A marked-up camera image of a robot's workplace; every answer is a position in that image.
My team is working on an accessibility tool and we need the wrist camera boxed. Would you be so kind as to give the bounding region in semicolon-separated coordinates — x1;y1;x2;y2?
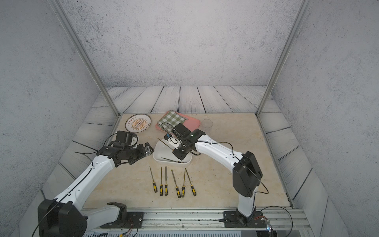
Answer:
172;123;191;140
145;142;155;157

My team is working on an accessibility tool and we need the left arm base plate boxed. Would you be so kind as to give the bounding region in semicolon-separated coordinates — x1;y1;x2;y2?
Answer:
100;211;145;230

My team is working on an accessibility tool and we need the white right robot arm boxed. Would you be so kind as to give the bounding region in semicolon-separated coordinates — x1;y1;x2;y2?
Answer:
173;130;263;220

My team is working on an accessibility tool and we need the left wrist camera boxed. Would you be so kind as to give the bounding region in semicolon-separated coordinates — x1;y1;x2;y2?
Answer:
145;142;155;157

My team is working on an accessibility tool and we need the aluminium frame post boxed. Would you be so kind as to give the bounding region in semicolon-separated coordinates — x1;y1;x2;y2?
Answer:
256;0;311;118
48;0;120;118

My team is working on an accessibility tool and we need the yellow black file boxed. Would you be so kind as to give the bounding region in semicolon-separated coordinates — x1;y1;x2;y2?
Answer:
171;170;181;198
164;166;168;196
158;138;175;151
162;157;185;164
181;168;187;198
185;169;197;197
149;166;158;193
159;167;163;196

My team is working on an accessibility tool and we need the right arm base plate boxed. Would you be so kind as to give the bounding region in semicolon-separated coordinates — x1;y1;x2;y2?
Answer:
219;210;267;228

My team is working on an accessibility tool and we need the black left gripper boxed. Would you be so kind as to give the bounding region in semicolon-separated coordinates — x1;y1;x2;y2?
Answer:
124;141;156;164

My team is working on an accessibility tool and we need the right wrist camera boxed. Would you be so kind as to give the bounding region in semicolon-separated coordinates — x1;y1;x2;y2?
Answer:
172;123;191;140

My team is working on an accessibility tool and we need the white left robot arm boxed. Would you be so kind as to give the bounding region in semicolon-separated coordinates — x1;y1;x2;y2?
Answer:
35;143;154;237

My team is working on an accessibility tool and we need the clear plastic cup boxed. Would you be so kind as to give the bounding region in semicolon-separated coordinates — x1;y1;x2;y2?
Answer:
200;119;213;134

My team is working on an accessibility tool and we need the pink plastic tray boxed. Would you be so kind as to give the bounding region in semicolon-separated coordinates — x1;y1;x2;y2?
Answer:
155;112;201;135

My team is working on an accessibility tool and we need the metal base rail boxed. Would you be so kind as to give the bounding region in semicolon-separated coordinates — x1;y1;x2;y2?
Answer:
86;206;314;237

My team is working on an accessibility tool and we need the green checkered cloth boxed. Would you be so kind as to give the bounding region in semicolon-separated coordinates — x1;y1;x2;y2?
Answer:
158;110;186;133

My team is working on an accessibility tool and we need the round patterned plate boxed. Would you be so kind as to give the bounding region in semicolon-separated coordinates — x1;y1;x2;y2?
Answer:
125;114;152;133

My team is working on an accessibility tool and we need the left aluminium frame post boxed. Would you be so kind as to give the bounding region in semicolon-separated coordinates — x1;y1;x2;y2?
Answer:
48;0;120;118

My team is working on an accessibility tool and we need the white rectangular storage box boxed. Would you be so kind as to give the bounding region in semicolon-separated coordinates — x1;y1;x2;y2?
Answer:
153;141;192;167

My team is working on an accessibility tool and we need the right aluminium frame post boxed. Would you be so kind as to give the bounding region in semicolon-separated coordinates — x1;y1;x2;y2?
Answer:
256;0;311;118

